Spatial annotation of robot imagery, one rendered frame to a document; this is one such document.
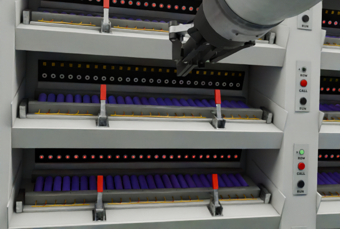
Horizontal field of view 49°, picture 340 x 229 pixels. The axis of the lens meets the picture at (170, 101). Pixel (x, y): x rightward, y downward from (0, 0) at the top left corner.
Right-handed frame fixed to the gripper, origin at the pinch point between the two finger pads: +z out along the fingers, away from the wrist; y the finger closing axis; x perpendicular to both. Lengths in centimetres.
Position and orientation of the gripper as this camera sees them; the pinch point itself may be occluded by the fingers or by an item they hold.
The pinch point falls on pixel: (186, 62)
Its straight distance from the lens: 64.3
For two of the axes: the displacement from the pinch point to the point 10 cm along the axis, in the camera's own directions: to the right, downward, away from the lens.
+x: -0.2, -9.8, 2.1
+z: -2.5, 2.1, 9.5
